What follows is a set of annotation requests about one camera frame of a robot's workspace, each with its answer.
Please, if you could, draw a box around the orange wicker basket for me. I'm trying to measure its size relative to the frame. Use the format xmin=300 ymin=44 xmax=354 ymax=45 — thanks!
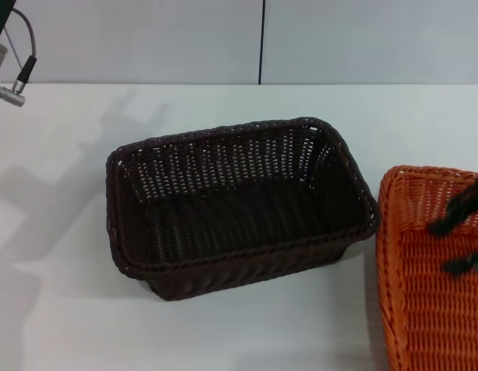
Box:
xmin=376 ymin=165 xmax=478 ymax=371

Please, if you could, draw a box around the dark brown wicker basket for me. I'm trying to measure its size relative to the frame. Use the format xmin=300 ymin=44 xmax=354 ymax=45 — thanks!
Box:
xmin=105 ymin=114 xmax=380 ymax=302

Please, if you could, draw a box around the black cable with metal connector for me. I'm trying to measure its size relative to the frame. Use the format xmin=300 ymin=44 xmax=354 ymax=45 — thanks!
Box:
xmin=0 ymin=7 xmax=39 ymax=108

